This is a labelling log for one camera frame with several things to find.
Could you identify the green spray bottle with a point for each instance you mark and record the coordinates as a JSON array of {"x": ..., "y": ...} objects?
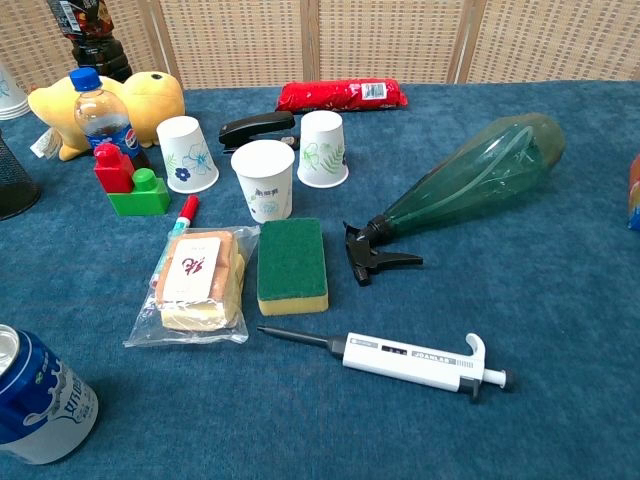
[{"x": 475, "y": 170}]

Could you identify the Pepsi bottle with blue cap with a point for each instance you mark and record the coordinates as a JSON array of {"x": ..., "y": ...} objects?
[{"x": 102, "y": 115}]

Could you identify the dark drink bottle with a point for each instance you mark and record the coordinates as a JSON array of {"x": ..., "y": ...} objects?
[{"x": 100, "y": 50}]

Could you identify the green yellow sponge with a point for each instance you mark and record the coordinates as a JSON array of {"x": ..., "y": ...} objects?
[{"x": 292, "y": 260}]

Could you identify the white paper cup with text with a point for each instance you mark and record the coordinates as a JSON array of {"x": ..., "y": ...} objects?
[{"x": 265, "y": 185}]

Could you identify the green leaf paper cup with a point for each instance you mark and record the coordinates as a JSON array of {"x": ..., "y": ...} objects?
[{"x": 322, "y": 150}]

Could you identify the black stapler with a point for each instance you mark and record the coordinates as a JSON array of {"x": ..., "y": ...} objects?
[{"x": 255, "y": 125}]

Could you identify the bagged sandwich bread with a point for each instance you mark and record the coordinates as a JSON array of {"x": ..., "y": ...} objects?
[{"x": 192, "y": 280}]

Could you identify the red marker pen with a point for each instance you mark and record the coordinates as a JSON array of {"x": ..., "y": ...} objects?
[{"x": 189, "y": 207}]

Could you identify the red plastic package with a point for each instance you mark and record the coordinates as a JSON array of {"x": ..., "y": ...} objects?
[{"x": 330, "y": 95}]

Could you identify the white pipette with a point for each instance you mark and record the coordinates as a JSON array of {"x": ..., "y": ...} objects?
[{"x": 400, "y": 362}]

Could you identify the blue flower paper cup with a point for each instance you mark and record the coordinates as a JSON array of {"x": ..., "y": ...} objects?
[{"x": 187, "y": 155}]

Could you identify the green toy block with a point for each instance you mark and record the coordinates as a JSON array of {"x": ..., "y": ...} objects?
[{"x": 145, "y": 200}]

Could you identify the woven wooden folding screen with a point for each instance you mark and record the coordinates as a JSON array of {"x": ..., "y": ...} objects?
[{"x": 240, "y": 40}]

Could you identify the red toy block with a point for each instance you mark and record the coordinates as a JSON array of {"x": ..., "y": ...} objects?
[{"x": 112, "y": 172}]

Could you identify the yellow plush toy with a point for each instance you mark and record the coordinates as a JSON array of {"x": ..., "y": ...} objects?
[{"x": 150, "y": 100}]

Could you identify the black mesh pen holder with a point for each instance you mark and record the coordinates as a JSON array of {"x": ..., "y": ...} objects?
[{"x": 12, "y": 185}]

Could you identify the colourful orange blue box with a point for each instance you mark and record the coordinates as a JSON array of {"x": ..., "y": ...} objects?
[{"x": 635, "y": 200}]

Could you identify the blue white drink can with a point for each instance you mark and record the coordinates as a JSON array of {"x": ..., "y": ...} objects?
[{"x": 45, "y": 405}]

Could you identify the stack of white paper cups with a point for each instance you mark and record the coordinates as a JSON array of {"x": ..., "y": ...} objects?
[{"x": 10, "y": 100}]

